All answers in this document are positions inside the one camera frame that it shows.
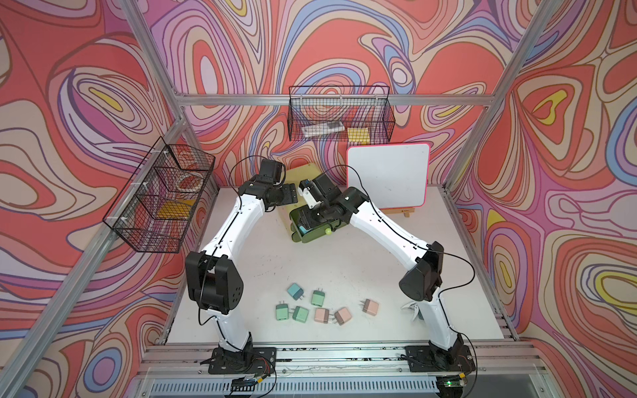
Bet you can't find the green top drawer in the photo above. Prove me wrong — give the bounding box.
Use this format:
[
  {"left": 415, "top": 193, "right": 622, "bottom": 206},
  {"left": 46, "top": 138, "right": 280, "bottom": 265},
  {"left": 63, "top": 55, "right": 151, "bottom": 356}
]
[{"left": 289, "top": 205, "right": 346, "bottom": 243}]

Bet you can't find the yellow green drawer cabinet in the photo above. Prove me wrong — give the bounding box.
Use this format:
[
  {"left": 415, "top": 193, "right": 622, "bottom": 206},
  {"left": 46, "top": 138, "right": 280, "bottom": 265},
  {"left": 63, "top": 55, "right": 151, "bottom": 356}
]
[{"left": 284, "top": 164, "right": 322, "bottom": 202}]

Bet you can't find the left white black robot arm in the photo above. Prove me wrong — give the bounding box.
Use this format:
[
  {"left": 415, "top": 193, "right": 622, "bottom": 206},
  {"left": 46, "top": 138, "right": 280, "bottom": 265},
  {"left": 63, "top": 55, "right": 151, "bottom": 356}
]
[{"left": 185, "top": 181, "right": 298, "bottom": 363}]

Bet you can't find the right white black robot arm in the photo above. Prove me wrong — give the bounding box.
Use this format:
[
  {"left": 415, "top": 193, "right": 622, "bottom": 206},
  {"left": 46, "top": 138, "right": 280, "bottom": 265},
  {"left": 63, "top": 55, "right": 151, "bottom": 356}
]
[{"left": 298, "top": 187, "right": 464, "bottom": 368}]

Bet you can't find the grey box in back basket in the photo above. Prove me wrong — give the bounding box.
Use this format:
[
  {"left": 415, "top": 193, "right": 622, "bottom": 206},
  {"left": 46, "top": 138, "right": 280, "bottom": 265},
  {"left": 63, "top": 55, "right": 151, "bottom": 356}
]
[{"left": 301, "top": 121, "right": 345, "bottom": 139}]

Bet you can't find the pink framed whiteboard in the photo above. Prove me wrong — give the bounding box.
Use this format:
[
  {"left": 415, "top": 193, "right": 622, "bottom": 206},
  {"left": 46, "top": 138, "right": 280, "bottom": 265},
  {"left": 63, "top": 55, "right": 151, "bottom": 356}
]
[{"left": 346, "top": 143, "right": 431, "bottom": 209}]

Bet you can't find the wooden whiteboard stand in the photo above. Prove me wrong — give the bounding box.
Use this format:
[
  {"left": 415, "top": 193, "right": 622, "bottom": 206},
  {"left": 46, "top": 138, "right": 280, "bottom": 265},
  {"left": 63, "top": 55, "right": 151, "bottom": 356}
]
[{"left": 383, "top": 207, "right": 416, "bottom": 218}]

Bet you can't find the yellow block in back basket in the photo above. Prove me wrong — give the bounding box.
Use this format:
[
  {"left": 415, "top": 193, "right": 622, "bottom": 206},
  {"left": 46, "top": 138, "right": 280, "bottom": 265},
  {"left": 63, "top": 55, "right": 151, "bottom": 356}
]
[{"left": 347, "top": 128, "right": 371, "bottom": 145}]

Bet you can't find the green plug upper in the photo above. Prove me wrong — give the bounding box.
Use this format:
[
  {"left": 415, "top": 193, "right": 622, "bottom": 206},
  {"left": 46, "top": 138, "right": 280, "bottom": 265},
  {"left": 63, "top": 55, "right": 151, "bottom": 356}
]
[{"left": 310, "top": 290, "right": 326, "bottom": 308}]

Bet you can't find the green plug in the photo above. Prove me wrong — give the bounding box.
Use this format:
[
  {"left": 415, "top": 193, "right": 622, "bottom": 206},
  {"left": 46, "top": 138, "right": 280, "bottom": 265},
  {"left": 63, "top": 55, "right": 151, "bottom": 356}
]
[
  {"left": 292, "top": 306, "right": 310, "bottom": 323},
  {"left": 310, "top": 290, "right": 326, "bottom": 308},
  {"left": 275, "top": 303, "right": 290, "bottom": 321}
]

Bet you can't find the yellow item in left basket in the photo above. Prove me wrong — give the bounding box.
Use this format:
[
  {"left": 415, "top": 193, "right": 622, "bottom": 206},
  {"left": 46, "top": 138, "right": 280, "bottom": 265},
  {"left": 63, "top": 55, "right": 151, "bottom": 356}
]
[{"left": 156, "top": 200, "right": 195, "bottom": 220}]

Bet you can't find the pink plug right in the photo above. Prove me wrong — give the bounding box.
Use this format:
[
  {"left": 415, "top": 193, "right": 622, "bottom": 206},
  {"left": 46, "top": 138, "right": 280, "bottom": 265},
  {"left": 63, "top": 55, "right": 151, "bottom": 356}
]
[{"left": 361, "top": 298, "right": 379, "bottom": 316}]

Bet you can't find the pink plug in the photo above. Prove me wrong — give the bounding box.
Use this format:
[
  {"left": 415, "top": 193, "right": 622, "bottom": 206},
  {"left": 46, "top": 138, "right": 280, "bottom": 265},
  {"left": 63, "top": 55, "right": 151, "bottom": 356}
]
[
  {"left": 361, "top": 298, "right": 379, "bottom": 316},
  {"left": 314, "top": 308, "right": 330, "bottom": 324},
  {"left": 334, "top": 307, "right": 353, "bottom": 326}
]

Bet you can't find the pink plug middle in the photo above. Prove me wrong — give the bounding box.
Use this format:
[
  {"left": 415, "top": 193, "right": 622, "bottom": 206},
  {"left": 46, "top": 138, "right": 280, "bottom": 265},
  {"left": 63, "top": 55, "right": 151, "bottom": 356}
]
[{"left": 334, "top": 307, "right": 353, "bottom": 326}]

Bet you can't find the pink plug left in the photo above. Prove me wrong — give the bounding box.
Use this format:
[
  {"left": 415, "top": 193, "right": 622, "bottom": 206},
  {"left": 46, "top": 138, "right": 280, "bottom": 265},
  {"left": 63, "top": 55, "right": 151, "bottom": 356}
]
[{"left": 314, "top": 308, "right": 330, "bottom": 324}]

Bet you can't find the green plug lower middle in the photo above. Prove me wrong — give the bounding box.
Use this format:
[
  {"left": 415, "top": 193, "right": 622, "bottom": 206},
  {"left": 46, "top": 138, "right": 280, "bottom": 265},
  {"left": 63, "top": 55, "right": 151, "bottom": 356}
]
[{"left": 292, "top": 306, "right": 310, "bottom": 323}]

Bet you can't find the green plug far left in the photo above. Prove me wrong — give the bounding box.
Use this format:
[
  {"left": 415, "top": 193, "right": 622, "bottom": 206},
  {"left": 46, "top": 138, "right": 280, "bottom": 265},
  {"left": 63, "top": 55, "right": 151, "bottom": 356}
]
[{"left": 275, "top": 303, "right": 290, "bottom": 321}]

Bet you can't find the white plastic clip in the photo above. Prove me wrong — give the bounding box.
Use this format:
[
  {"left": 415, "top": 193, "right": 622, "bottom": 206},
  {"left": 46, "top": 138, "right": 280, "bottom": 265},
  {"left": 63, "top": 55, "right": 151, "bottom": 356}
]
[{"left": 401, "top": 301, "right": 421, "bottom": 322}]

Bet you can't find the green circuit board left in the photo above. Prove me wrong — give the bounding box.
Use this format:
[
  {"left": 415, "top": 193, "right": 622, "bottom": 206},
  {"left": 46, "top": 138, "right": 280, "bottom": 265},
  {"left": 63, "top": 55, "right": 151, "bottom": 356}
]
[{"left": 230, "top": 377, "right": 263, "bottom": 393}]

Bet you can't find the green circuit board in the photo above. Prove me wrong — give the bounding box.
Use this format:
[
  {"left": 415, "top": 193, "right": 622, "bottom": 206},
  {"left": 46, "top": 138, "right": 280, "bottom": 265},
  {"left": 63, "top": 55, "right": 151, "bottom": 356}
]
[
  {"left": 230, "top": 377, "right": 263, "bottom": 393},
  {"left": 436, "top": 372, "right": 467, "bottom": 392}
]

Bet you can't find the green circuit board right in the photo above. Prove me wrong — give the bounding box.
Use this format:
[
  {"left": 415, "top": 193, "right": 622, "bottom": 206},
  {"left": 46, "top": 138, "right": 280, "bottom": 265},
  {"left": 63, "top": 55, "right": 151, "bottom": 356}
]
[{"left": 436, "top": 372, "right": 467, "bottom": 392}]

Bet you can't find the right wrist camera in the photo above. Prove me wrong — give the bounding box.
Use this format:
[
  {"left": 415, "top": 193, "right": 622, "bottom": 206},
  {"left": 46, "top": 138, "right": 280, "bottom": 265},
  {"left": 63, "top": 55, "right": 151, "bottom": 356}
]
[{"left": 298, "top": 173, "right": 342, "bottom": 209}]

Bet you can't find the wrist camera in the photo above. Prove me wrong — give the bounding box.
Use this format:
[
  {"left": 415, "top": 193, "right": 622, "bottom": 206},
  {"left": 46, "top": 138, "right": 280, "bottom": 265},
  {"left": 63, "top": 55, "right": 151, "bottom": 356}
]
[
  {"left": 298, "top": 173, "right": 342, "bottom": 209},
  {"left": 257, "top": 159, "right": 284, "bottom": 186}
]

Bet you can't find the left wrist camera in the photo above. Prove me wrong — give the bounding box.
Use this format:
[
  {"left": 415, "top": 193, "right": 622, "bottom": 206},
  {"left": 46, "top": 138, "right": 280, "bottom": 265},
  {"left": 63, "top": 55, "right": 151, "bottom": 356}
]
[{"left": 257, "top": 159, "right": 284, "bottom": 186}]

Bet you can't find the back black wire basket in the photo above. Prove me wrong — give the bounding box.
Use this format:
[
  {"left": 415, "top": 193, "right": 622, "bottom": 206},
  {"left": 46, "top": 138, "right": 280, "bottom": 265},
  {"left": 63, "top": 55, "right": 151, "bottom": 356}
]
[{"left": 287, "top": 83, "right": 396, "bottom": 146}]

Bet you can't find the black wire basket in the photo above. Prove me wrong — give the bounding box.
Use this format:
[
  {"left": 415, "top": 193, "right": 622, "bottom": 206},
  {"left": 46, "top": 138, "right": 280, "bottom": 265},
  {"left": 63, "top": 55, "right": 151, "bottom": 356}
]
[
  {"left": 102, "top": 138, "right": 216, "bottom": 254},
  {"left": 287, "top": 83, "right": 396, "bottom": 146}
]

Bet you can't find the left black wire basket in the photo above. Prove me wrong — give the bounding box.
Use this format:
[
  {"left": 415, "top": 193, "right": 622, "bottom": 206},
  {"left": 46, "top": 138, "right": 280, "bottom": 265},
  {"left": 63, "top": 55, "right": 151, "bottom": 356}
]
[{"left": 102, "top": 138, "right": 216, "bottom": 254}]

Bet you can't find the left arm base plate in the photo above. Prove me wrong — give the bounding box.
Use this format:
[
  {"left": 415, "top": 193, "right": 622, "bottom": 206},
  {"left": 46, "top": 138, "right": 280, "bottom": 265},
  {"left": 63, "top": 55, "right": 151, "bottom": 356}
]
[{"left": 201, "top": 347, "right": 277, "bottom": 376}]

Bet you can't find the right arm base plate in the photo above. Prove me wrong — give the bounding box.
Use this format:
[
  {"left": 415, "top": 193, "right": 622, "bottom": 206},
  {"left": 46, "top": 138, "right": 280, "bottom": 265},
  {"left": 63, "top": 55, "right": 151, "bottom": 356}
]
[{"left": 401, "top": 345, "right": 476, "bottom": 374}]

